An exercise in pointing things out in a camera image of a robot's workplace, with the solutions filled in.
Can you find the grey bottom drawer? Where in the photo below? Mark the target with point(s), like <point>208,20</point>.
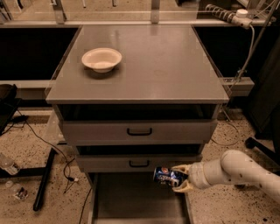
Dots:
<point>134,198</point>

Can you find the black top drawer handle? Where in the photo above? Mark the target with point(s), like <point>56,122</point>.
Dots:
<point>139,132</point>

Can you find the grey drawer cabinet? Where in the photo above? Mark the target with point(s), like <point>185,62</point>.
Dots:
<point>161,64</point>

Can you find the black bin on left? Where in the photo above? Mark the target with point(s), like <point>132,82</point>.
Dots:
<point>8,104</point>

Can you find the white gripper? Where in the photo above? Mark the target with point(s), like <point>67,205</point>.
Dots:
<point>196,175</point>

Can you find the blue pepsi can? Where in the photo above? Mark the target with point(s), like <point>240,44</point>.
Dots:
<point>169,177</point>

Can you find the grey top drawer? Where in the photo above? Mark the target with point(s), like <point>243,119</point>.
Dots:
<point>137,124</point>

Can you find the black drawer handle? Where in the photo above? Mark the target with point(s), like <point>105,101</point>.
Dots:
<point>137,164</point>
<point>139,132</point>

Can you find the white paper bowl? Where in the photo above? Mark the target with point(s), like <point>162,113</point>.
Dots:
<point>101,60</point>

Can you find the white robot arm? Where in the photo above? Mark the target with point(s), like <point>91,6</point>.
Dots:
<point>232,168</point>

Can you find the black metal stand leg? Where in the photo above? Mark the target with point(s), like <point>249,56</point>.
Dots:
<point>43,172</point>

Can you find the grey middle drawer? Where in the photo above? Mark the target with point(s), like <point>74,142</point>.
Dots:
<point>135,158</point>

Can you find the crumpled wrapper litter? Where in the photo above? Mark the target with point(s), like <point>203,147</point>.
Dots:
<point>20,193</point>

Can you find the grey drawer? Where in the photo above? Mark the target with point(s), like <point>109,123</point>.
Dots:
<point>135,158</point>
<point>134,198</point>
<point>137,124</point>

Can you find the clear plastic water bottle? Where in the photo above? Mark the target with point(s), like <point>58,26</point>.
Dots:
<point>8,165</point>

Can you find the black office chair base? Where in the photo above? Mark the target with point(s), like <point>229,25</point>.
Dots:
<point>262,151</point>

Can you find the black middle drawer handle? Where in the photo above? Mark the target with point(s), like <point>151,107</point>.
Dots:
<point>137,164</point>

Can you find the white striped power strip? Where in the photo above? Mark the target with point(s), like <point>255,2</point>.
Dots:
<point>238,18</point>

